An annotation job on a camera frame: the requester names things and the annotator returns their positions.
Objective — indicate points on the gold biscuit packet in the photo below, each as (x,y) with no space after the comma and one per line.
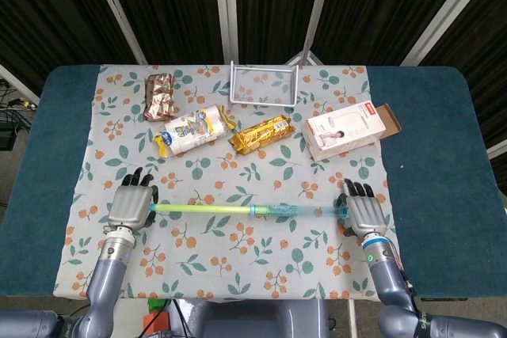
(261,134)

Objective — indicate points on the floral print tablecloth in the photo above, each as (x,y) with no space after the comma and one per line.
(237,266)

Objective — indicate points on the dark blue table cover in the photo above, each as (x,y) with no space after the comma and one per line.
(435,124)

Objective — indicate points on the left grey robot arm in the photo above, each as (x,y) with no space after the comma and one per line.
(105,278)

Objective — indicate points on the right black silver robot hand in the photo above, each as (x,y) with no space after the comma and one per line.
(366,215)

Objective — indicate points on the brown gold snack packet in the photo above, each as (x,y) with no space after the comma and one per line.
(159,96)

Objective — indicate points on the white yellow snack bag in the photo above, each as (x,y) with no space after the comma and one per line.
(190,132)

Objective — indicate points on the green orange object under table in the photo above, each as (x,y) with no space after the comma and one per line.
(156,320)

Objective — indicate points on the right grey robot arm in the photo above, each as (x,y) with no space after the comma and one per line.
(390,278)

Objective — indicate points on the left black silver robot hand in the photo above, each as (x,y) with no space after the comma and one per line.
(128,207)

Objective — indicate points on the grey robot torso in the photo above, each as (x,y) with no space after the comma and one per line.
(257,320)

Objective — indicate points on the green and blue plastic tube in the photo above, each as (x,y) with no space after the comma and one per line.
(198,208)

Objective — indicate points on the white pink product box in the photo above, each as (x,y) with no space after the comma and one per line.
(340,132)

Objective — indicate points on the white framed dark partition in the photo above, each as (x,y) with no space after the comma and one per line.
(174,5)

